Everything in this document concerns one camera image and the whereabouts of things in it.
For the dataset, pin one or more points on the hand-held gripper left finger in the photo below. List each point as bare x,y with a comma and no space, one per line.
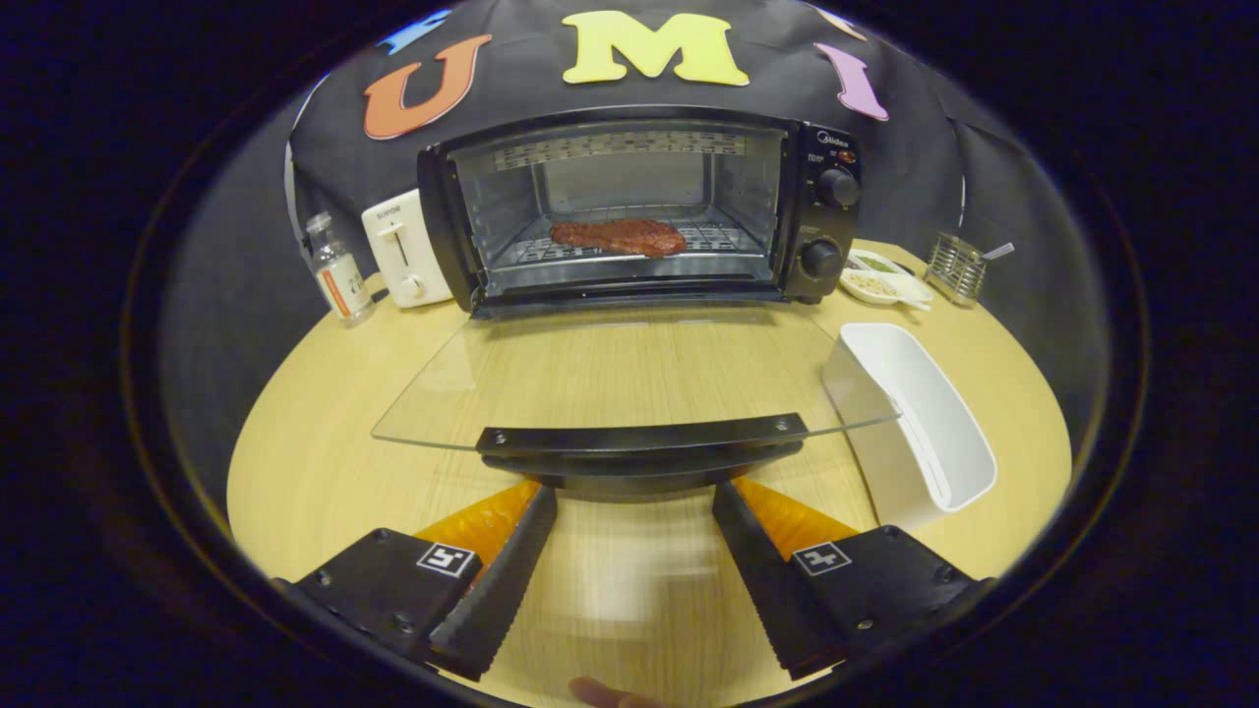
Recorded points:
507,580

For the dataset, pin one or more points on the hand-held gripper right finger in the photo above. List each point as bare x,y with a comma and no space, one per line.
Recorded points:
772,590

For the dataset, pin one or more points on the black toaster oven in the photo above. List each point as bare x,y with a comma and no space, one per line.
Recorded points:
836,236

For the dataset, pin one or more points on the reddish brown meat piece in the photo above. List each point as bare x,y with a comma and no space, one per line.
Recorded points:
620,237

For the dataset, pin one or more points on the white bread toaster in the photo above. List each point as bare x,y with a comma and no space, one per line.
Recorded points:
403,251

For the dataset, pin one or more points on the white rectangular plastic tray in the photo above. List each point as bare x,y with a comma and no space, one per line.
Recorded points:
925,413

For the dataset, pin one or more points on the white divided condiment dish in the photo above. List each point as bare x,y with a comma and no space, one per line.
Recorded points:
880,283

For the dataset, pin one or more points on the small clear glass bottle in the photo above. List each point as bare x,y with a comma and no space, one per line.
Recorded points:
339,275

